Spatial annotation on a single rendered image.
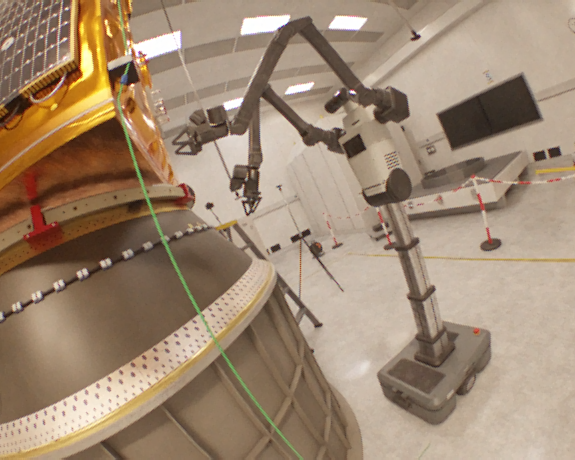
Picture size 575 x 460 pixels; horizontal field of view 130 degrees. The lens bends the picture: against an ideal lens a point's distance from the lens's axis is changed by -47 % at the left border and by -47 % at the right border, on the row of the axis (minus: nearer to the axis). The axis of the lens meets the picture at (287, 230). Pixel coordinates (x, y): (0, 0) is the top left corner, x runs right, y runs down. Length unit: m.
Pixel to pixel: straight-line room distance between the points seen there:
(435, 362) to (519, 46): 7.05
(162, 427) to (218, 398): 0.18
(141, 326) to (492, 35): 7.90
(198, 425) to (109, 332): 0.33
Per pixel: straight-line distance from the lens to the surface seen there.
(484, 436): 1.60
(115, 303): 0.74
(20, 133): 0.76
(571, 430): 1.65
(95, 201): 0.90
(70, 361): 0.73
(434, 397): 1.46
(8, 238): 0.92
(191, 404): 0.72
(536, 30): 7.49
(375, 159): 1.13
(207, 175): 9.03
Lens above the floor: 1.41
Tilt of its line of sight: 5 degrees down
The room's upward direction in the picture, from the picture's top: 24 degrees counter-clockwise
